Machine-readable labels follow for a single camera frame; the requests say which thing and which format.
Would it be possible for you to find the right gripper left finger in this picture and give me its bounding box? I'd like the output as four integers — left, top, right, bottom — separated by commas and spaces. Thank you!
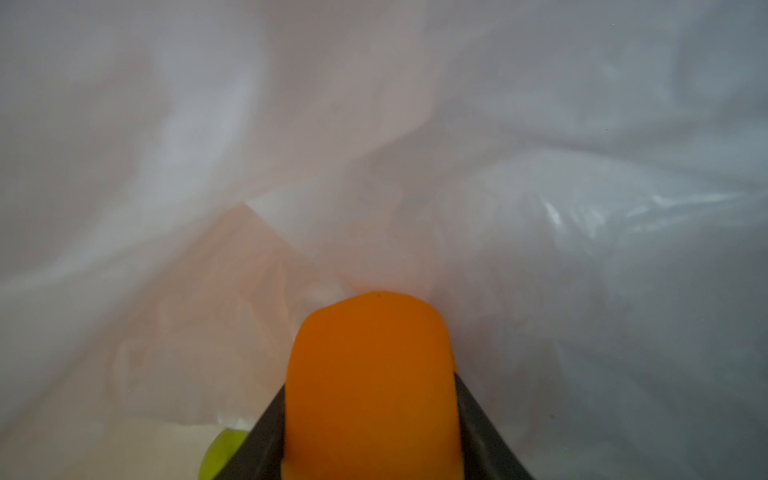
215, 387, 285, 480

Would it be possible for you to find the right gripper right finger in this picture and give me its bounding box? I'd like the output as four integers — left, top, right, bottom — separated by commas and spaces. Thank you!
454, 373, 533, 480

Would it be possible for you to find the orange persimmon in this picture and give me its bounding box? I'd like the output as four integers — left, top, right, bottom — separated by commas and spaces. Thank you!
281, 292, 464, 479

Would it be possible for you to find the white plastic bag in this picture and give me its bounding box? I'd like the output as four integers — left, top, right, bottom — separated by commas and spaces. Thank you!
1, 1, 767, 479

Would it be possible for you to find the small green fruit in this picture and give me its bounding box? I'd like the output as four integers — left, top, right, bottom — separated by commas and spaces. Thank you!
197, 428, 249, 480

